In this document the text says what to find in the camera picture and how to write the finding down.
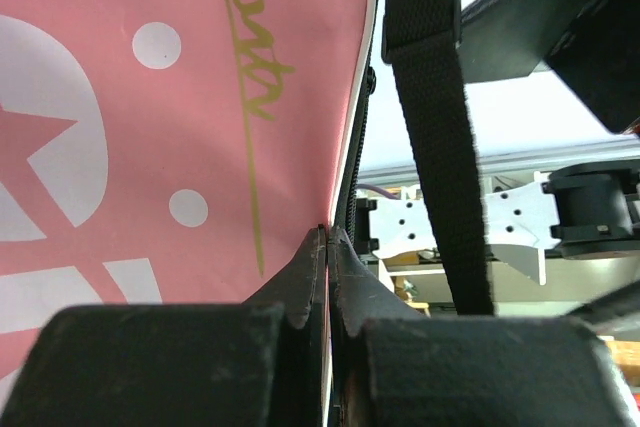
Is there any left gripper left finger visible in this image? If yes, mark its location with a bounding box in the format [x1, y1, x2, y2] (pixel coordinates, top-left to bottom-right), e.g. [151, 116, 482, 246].
[1, 227, 328, 426]

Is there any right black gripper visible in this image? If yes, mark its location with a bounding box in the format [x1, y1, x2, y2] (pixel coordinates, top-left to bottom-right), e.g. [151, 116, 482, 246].
[459, 0, 639, 134]

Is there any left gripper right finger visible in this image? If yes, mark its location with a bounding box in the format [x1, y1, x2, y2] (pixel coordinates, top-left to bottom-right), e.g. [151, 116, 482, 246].
[327, 228, 639, 426]

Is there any pink racket bag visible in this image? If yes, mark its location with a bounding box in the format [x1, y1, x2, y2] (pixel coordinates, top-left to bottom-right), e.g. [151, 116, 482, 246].
[1, 0, 494, 415]

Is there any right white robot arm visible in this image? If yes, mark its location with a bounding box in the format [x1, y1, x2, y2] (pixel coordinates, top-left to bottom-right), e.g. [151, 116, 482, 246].
[368, 0, 639, 281]

